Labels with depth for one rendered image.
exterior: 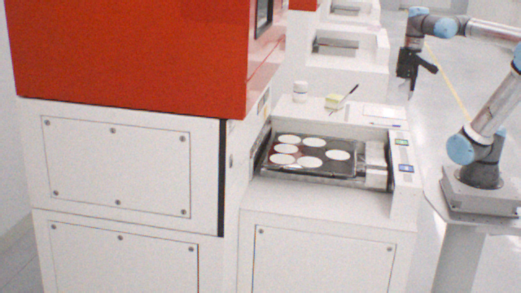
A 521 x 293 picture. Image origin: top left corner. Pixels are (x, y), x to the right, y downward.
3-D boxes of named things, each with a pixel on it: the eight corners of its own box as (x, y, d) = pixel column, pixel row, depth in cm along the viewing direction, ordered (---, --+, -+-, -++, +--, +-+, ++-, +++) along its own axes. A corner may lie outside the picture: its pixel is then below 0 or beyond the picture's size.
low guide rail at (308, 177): (260, 176, 206) (260, 169, 205) (260, 174, 208) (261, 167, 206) (385, 192, 198) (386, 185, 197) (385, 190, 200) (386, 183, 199)
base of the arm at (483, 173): (496, 173, 201) (501, 150, 197) (501, 190, 188) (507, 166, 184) (457, 167, 205) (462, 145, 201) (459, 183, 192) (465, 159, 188)
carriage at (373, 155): (365, 186, 195) (365, 179, 194) (365, 150, 228) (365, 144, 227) (385, 189, 194) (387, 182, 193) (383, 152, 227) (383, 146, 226)
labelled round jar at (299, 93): (291, 102, 250) (292, 83, 246) (293, 98, 256) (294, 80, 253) (305, 103, 249) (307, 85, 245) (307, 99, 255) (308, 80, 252)
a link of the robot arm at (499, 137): (506, 158, 192) (514, 124, 186) (487, 165, 184) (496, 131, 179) (479, 146, 200) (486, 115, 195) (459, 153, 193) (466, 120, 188)
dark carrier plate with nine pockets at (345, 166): (263, 164, 199) (263, 163, 199) (277, 133, 230) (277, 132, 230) (352, 175, 194) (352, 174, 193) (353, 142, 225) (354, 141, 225)
